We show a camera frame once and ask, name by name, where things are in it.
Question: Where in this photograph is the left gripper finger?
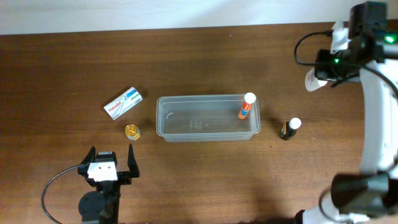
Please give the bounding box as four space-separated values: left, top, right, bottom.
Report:
80 146 96 165
127 144 140 178

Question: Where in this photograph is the white Calamine lotion bottle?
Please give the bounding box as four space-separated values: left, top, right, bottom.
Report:
305 68 328 92

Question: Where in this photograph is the dark bottle white cap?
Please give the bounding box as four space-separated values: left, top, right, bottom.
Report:
280 118 302 141

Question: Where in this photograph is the orange tube white cap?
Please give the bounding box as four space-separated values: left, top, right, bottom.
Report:
238 92 257 119

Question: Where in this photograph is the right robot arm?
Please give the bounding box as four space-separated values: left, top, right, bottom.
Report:
294 1 397 223

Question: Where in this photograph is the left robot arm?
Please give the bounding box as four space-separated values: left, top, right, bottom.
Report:
78 144 140 224

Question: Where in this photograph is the clear plastic container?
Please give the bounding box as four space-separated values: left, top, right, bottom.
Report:
156 94 261 142

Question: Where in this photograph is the gold lid balm jar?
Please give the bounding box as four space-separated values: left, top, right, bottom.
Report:
125 124 141 141

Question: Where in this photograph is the white Panadol box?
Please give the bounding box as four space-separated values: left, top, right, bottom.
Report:
103 87 143 120

